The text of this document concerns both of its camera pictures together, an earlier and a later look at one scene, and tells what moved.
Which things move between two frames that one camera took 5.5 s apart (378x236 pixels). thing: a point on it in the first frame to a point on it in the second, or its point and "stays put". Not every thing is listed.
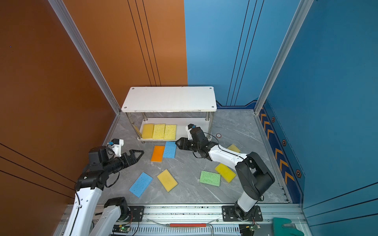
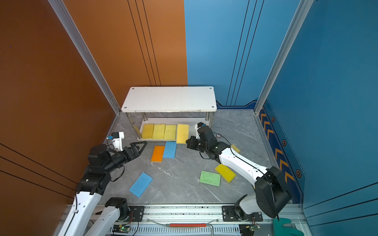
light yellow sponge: [159, 131] stays put
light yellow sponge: [170, 132] stays put
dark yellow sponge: [167, 180] to [182, 133]
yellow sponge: [226, 172] stays put
